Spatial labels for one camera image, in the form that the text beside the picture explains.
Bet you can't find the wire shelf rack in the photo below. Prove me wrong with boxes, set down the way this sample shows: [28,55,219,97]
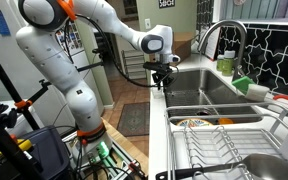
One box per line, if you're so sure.
[120,48,148,81]

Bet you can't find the steel gooseneck faucet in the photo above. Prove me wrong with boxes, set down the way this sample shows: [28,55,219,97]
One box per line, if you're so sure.
[197,19,249,83]

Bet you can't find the patterned floor rug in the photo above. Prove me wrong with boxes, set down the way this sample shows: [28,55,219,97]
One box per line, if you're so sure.
[116,101,151,138]

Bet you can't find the tall green soap bottle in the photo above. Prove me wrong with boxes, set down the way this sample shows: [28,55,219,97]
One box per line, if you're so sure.
[221,50,236,77]

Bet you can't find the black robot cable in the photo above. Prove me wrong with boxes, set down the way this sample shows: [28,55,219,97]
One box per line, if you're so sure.
[63,13,180,89]

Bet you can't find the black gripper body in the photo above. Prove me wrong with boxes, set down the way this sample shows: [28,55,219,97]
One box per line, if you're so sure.
[152,66,175,84]

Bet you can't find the short green soap bottle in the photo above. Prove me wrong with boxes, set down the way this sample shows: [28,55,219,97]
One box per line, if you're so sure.
[216,54,226,72]

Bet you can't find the yellow handled tool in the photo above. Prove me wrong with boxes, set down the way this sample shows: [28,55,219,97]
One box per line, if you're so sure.
[0,138,34,157]

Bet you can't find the brown cardboard box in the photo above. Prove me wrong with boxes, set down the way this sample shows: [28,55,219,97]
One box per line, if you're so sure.
[171,31,196,63]

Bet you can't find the green sponge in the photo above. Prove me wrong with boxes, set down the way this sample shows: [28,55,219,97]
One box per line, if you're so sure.
[231,75,256,96]

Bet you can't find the wooden platform board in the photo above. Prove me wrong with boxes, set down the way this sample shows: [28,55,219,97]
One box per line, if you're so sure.
[102,118,150,175]

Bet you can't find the white paper card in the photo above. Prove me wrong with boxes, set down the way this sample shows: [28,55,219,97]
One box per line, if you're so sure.
[204,27,221,62]

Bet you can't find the black and white wall picture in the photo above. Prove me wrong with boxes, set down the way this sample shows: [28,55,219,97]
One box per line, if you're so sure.
[158,0,176,9]

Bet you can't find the photo collage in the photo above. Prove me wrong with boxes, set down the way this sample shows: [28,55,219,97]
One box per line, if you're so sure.
[55,21,84,54]

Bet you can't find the dark blue storage bin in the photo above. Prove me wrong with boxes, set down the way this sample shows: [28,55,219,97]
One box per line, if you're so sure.
[0,125,72,180]

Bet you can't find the metal wire dish rack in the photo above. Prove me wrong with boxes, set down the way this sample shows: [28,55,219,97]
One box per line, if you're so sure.
[155,101,288,180]

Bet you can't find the white dish brush red handle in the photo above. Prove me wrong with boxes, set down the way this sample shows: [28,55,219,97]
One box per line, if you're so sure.
[244,83,288,110]

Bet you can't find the stainless steel sink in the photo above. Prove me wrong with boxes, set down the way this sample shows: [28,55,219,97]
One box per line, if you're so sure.
[161,68,264,127]

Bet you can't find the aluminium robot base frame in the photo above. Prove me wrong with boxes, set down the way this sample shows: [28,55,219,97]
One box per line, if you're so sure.
[62,131,148,180]

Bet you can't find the white refrigerator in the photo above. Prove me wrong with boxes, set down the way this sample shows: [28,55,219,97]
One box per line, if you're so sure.
[0,0,106,135]

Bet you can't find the blue paper sheet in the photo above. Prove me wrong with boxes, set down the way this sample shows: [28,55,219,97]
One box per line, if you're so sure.
[0,8,11,37]

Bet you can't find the black tripod orange clamp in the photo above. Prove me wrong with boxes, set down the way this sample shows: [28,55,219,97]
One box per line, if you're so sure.
[0,38,104,180]

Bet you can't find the kitchen window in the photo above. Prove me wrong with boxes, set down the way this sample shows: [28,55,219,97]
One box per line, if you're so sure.
[218,0,288,25]

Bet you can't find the colourful patterned plate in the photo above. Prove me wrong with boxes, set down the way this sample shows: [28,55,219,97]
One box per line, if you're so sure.
[176,118,215,128]

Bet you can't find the orange cup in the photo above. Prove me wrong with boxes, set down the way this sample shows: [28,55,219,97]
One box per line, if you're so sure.
[217,117,235,126]

